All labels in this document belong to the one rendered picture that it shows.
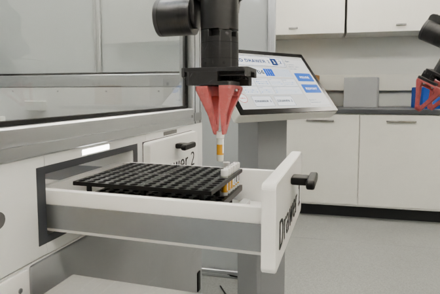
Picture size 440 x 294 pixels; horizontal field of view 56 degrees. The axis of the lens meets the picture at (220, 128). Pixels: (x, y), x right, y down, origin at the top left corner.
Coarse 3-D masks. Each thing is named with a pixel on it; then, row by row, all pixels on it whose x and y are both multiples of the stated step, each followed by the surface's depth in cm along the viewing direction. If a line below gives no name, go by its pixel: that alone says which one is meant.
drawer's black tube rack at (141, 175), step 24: (120, 168) 74; (144, 168) 73; (168, 168) 74; (192, 168) 74; (216, 168) 75; (120, 192) 69; (144, 192) 61; (168, 192) 58; (192, 192) 57; (216, 192) 65
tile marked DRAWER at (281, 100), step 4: (276, 96) 151; (280, 96) 153; (284, 96) 154; (288, 96) 155; (276, 100) 150; (280, 100) 151; (284, 100) 152; (288, 100) 154; (292, 100) 155; (280, 104) 150; (284, 104) 151; (288, 104) 152; (292, 104) 153
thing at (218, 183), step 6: (234, 174) 68; (216, 180) 64; (222, 180) 64; (228, 180) 65; (210, 186) 60; (216, 186) 60; (222, 186) 62; (198, 192) 57; (204, 192) 57; (210, 192) 57
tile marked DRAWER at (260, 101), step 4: (252, 96) 144; (256, 96) 145; (260, 96) 147; (264, 96) 148; (268, 96) 149; (256, 100) 144; (260, 100) 145; (264, 100) 146; (268, 100) 148; (272, 100) 149; (256, 104) 143; (260, 104) 144; (264, 104) 145; (268, 104) 146; (272, 104) 147
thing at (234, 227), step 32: (64, 192) 59; (96, 192) 59; (256, 192) 76; (64, 224) 59; (96, 224) 58; (128, 224) 56; (160, 224) 55; (192, 224) 53; (224, 224) 52; (256, 224) 51
